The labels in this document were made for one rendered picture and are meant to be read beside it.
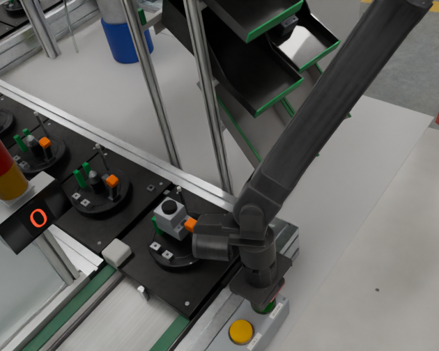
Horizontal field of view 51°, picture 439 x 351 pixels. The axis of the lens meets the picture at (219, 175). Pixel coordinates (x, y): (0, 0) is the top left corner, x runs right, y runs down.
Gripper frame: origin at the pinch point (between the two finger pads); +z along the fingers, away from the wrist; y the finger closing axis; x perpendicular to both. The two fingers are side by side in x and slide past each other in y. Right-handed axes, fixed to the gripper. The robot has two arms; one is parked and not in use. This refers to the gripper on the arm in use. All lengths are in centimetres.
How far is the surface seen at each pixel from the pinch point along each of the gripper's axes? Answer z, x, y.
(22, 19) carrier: 0, -146, -47
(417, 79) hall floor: 97, -40, -208
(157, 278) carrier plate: 0.9, -20.7, 7.7
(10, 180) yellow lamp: -31.5, -31.1, 17.7
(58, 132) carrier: 1, -77, -10
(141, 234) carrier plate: 0.8, -31.2, 1.7
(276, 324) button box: 5.0, 2.9, 0.8
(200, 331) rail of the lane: 2.0, -6.8, 11.0
